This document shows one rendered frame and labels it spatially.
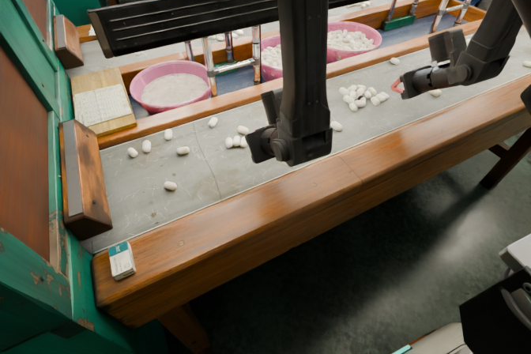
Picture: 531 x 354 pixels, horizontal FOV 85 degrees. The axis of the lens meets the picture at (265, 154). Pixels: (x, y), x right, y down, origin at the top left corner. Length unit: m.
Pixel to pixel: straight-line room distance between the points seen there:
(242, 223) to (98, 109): 0.56
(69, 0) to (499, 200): 3.58
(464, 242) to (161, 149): 1.44
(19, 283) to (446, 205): 1.73
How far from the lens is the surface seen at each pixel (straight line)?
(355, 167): 0.74
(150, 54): 1.28
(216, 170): 0.75
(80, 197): 0.64
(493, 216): 1.91
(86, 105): 1.01
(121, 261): 0.62
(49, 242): 0.59
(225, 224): 0.63
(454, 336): 1.20
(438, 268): 1.60
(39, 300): 0.48
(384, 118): 0.95
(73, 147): 0.74
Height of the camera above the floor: 1.31
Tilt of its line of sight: 47 degrees down
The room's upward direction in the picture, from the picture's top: straight up
